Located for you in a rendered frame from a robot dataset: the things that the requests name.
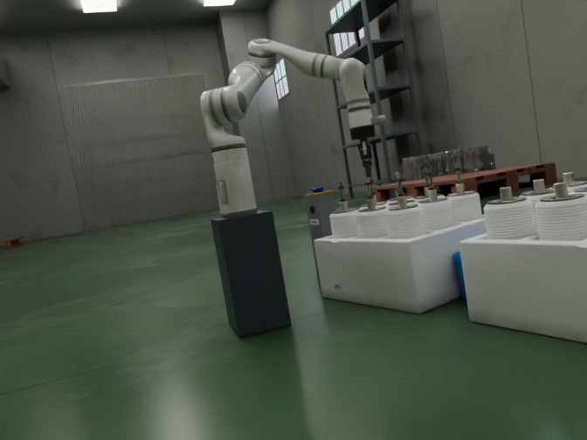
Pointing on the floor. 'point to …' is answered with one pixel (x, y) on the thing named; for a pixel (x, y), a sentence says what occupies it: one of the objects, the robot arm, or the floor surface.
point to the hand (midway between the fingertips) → (369, 173)
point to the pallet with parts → (497, 176)
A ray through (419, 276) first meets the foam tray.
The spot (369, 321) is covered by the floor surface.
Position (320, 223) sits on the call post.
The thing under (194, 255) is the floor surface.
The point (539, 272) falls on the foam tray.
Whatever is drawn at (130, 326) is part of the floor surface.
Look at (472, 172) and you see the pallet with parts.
